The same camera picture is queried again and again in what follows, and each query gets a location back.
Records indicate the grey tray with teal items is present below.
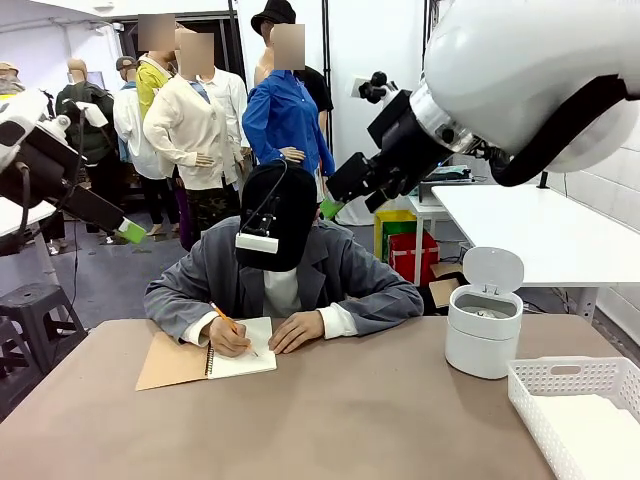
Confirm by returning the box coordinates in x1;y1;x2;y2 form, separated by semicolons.
418;164;474;204

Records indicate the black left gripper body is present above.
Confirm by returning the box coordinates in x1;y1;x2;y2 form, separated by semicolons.
0;129;85;205

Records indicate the person's right forearm grey sleeve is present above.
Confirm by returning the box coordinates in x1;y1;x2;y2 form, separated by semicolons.
144;287;214;347

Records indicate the white shirt beige trousers mannequin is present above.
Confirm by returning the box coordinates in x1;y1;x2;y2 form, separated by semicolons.
212;67;253;191

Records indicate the yellow pencil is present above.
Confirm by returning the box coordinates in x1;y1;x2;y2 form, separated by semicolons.
208;301;260;358

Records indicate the tan hat mannequin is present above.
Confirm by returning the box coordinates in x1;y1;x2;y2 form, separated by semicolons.
0;62;26;96

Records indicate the black plastic stool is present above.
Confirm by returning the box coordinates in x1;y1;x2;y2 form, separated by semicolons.
0;315;44;424
0;283;89;374

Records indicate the black right arm cable sleeve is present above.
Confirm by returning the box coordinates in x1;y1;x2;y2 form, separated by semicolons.
489;74;640;189

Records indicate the head-mounted camera white box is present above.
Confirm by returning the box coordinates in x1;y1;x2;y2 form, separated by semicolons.
234;194;280;255

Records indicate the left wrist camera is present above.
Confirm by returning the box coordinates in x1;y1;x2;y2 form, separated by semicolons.
62;99;110;129

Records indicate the green bag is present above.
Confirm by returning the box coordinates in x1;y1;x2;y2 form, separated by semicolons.
382;219;426;264

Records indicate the white perforated plastic basket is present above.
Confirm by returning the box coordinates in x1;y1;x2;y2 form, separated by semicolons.
506;356;640;480

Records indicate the grey cap white shirt mannequin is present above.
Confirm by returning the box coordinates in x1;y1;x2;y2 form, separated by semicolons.
112;56;174;237

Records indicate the yellow shirt mannequin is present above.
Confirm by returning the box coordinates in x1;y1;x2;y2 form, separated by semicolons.
134;13;177;121

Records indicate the white lidded trash bin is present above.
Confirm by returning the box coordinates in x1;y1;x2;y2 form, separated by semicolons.
444;246;525;380

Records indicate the yellow bag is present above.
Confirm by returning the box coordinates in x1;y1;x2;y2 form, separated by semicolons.
374;209;419;266

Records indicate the small white table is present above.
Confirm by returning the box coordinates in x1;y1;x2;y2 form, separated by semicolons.
407;193;451;241

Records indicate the black hat mannequin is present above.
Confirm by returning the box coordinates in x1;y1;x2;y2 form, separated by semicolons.
250;0;335;151

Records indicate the blue shirt mannequin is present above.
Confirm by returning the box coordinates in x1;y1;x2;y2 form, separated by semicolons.
242;23;336;209

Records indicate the cream cardigan mannequin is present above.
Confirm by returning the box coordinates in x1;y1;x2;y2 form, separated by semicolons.
143;30;246;241

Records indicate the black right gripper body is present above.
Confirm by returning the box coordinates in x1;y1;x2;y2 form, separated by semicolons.
367;89;447;174

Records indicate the person's left hand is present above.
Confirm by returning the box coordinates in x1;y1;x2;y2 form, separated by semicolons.
268;309;326;355

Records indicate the person's right hand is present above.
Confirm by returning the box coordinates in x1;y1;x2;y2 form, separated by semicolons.
207;314;253;359

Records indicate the person in grey jacket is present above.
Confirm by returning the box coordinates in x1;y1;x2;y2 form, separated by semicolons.
143;215;425;346

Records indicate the black cap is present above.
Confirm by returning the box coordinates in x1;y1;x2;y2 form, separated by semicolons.
234;159;319;274

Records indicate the black stand pole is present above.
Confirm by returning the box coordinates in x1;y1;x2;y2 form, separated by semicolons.
423;0;441;46
322;0;337;225
227;0;247;81

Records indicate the brown cardboard box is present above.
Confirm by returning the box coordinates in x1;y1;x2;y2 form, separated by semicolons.
428;262;464;309

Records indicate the spiral notebook brown cover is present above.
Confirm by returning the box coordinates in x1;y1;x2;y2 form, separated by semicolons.
135;316;278;392

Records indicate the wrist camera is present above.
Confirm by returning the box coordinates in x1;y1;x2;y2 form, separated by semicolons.
351;71;402;107
62;99;110;129

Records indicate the white undershirt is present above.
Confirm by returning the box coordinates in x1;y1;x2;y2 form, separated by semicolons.
262;268;304;319

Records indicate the person's left forearm grey sleeve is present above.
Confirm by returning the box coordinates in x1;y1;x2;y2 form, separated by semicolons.
319;284;425;339

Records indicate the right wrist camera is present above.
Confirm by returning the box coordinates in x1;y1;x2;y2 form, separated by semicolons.
351;71;402;107

